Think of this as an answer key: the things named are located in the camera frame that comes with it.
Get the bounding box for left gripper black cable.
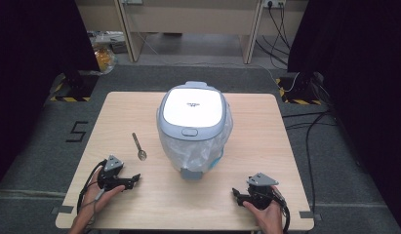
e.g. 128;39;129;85
76;158;108;228

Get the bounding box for metal spoon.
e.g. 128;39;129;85
132;132;148;162

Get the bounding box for black floor cable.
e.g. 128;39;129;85
281;110;339;215

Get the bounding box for black curtain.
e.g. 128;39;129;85
287;0;401;233
0;0;101;193

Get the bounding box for bag of yellow goods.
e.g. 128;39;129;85
92;42;118;75

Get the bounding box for grey tape piece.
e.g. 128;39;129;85
299;210;322;222
51;205;75;215

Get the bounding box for person's right hand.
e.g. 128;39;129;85
242;185;284;230

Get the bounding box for person's left hand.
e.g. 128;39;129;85
81;168;127;216

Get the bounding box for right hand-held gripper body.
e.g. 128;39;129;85
245;172;280;211

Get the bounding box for white and grey rice cooker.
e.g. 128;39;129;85
156;80;229;180

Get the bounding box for black hanging cables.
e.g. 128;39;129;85
255;2;292;70

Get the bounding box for black stand base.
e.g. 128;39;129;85
275;71;323;106
50;68;100;103

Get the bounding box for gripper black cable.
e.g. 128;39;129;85
271;187;292;234
76;158;108;228

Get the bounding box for white wall socket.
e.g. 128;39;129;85
262;0;287;9

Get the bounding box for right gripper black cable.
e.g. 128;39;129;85
271;187;292;234

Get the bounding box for beige desk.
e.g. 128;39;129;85
74;0;309;65

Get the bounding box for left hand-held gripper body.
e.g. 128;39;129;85
97;154;135;193

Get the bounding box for clear plastic bag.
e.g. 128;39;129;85
157;103;234;174

